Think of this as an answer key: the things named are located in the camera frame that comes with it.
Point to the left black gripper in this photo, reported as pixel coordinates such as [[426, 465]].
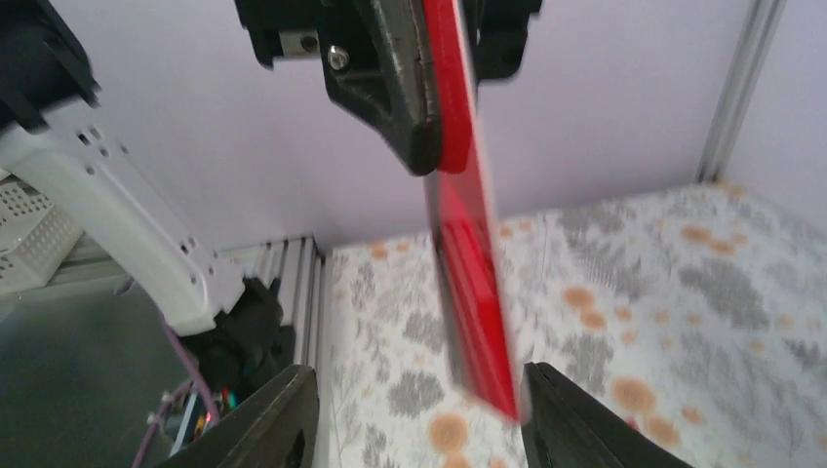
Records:
[[378, 63]]

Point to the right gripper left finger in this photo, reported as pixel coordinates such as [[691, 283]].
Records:
[[276, 427]]

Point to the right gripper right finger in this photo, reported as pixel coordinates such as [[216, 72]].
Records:
[[570, 429]]

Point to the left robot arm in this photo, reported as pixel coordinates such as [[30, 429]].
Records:
[[229, 321]]

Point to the floral patterned table mat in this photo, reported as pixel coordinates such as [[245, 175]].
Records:
[[697, 315]]

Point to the aluminium mounting rail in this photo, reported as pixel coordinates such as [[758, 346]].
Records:
[[89, 377]]

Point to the grey slotted cable duct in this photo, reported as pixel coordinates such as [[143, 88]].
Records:
[[36, 237]]

